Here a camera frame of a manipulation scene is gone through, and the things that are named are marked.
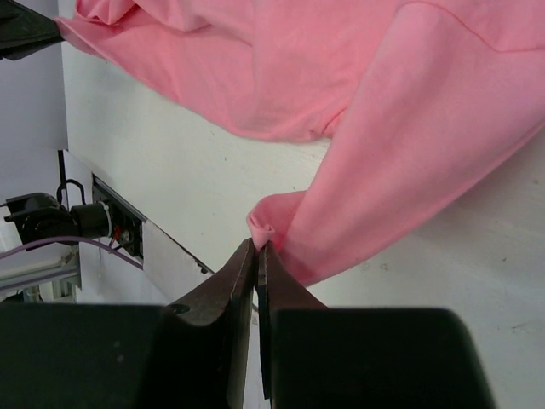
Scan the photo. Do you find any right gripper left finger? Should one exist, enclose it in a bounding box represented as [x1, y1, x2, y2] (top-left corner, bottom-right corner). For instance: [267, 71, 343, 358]
[1, 240, 255, 408]

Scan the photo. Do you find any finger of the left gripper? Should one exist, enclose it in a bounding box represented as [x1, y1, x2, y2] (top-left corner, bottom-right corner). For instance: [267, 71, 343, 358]
[1, 0, 64, 60]

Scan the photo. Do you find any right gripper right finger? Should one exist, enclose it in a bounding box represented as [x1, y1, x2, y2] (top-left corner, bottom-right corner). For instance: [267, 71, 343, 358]
[256, 244, 495, 408]

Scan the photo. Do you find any pink t shirt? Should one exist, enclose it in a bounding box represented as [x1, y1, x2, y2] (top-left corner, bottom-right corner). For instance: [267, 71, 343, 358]
[56, 1, 544, 285]

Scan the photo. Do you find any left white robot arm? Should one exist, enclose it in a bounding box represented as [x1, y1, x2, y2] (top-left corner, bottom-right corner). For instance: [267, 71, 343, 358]
[1, 1, 114, 251]

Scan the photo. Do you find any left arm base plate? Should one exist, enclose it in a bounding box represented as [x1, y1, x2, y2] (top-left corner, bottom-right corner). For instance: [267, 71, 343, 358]
[92, 175, 146, 262]

